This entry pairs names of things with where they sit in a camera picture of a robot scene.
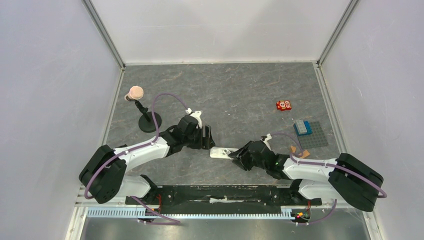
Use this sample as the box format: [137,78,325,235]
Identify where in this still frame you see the white remote control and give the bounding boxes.
[209,147,238,160]

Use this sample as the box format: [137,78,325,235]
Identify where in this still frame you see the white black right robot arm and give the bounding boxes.
[228,140,388,212]

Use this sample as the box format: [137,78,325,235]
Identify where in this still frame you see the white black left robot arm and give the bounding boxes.
[78,111,215,204]

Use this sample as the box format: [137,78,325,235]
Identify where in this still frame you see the wooden toy piece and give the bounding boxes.
[289,145,310,159]

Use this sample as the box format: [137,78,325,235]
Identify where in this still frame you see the blue grey toy brick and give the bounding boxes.
[293,120,313,136]

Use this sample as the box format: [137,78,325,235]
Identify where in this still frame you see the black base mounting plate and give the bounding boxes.
[141,185,322,215]

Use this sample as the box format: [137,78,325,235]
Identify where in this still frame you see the grey studded baseplate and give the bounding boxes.
[297,121,329,149]

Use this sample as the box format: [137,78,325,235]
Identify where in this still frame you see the pink microphone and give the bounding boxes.
[124,85,144,102]

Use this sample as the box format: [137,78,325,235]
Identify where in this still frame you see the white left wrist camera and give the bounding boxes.
[185,108,203,129]

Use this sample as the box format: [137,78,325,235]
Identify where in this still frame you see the white slotted cable duct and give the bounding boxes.
[86,207,293,220]

